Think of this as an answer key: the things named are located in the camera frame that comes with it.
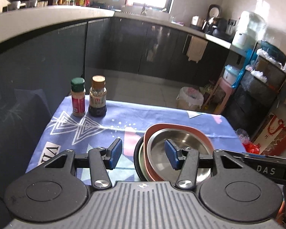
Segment green cap spice jar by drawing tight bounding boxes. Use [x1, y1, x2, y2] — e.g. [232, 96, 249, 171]
[71, 77, 86, 118]

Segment blue basin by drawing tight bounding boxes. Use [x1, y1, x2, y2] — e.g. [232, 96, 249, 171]
[259, 40, 286, 62]

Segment steel pot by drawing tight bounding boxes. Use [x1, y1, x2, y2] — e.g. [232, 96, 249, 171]
[190, 15, 206, 30]

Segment stainless steel plate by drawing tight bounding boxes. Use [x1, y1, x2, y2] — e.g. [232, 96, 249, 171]
[151, 128, 211, 185]

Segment white bucket with blue lid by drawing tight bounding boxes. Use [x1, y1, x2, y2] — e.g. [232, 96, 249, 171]
[223, 64, 242, 87]

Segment hanging beige towel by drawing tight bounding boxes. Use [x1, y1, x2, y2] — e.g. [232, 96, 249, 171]
[186, 36, 208, 64]

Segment red gift bag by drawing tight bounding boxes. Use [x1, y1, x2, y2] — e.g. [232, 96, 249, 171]
[251, 113, 286, 156]

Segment black storage rack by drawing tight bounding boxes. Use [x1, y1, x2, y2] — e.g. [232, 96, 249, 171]
[223, 40, 286, 139]

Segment wall socket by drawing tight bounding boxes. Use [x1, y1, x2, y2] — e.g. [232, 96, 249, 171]
[226, 19, 237, 35]

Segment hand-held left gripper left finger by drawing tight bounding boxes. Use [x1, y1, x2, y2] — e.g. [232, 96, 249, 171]
[42, 138, 123, 190]

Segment black bowl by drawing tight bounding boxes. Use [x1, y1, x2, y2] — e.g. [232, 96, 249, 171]
[134, 137, 146, 180]

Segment white kitchen counter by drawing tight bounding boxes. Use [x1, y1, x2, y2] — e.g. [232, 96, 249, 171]
[0, 6, 247, 54]

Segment green plate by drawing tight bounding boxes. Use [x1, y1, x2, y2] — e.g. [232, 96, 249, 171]
[138, 145, 150, 181]

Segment black kettle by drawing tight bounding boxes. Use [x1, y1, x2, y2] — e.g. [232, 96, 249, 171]
[204, 17, 221, 34]

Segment dark kitchen cabinets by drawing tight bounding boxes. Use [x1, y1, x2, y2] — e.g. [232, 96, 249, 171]
[0, 17, 231, 96]

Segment red plastic bag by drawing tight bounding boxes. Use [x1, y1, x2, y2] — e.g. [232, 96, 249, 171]
[243, 142, 260, 154]

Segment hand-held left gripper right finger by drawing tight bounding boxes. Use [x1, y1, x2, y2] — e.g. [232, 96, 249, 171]
[164, 139, 243, 191]

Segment blue printed tablecloth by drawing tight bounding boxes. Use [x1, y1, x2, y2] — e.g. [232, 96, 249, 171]
[26, 94, 247, 187]

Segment soy sauce bottle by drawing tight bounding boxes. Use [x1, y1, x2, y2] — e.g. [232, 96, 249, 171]
[88, 75, 108, 117]

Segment trash bin with white bag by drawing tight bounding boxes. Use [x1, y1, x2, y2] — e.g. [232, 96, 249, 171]
[176, 86, 204, 111]

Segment pink plate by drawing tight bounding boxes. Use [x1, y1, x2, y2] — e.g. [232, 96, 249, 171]
[143, 123, 214, 182]

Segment pink plastic stool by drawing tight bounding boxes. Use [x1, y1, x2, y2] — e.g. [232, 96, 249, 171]
[204, 77, 237, 115]

